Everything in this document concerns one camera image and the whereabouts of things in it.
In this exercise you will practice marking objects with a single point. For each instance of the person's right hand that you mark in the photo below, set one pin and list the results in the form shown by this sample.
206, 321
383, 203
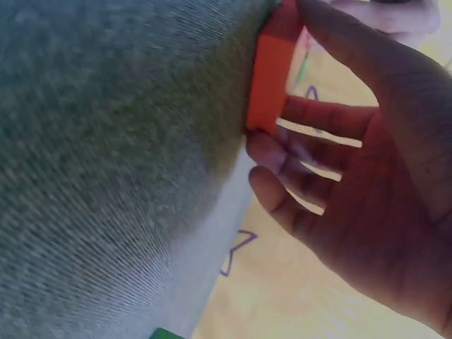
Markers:
395, 197

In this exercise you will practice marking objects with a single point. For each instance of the person's left hand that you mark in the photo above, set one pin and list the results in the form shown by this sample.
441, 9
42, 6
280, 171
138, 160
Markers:
392, 17

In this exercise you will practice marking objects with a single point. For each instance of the person's right thumb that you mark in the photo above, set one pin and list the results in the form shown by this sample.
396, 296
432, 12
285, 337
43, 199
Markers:
339, 46

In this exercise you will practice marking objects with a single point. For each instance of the orange block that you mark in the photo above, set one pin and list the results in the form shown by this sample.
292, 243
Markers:
270, 81

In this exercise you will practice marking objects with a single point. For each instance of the green block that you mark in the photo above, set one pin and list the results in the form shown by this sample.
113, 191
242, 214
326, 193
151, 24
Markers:
167, 333

